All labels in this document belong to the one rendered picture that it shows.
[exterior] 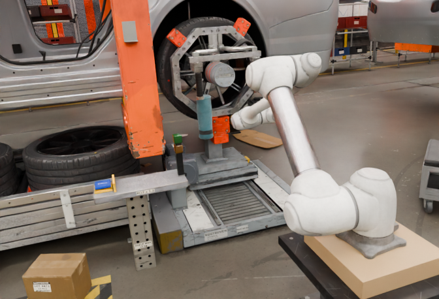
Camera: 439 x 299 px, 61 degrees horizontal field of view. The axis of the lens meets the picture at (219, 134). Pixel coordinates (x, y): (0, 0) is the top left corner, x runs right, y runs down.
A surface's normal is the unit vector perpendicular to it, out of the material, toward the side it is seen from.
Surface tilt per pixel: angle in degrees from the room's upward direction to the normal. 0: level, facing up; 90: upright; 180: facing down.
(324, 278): 0
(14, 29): 90
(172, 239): 90
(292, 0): 90
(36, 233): 90
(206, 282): 0
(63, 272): 0
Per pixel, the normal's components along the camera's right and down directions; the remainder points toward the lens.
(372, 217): 0.17, 0.30
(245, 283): -0.06, -0.95
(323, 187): 0.13, -0.55
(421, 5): -0.91, 0.09
